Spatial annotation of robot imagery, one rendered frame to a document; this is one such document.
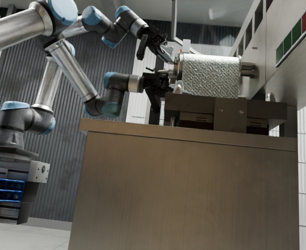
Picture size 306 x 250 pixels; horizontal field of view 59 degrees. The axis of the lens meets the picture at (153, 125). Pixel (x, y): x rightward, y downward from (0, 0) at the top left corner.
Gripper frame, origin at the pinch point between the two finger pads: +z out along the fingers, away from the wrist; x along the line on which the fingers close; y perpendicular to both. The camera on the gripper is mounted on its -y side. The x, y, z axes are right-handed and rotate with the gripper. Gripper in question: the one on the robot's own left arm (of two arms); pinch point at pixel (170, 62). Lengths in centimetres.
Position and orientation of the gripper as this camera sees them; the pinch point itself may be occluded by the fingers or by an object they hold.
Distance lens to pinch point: 124.1
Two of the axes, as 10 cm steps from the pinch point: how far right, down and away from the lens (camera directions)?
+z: 6.9, 6.9, -2.1
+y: 7.2, -6.8, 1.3
